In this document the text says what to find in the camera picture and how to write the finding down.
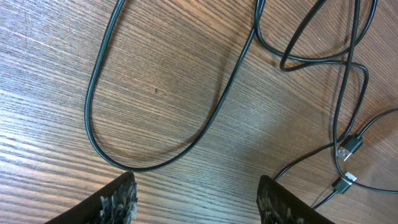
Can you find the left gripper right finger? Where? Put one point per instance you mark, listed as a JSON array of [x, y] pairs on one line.
[[279, 206]]

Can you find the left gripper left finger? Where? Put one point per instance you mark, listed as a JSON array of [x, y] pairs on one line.
[[115, 203]]

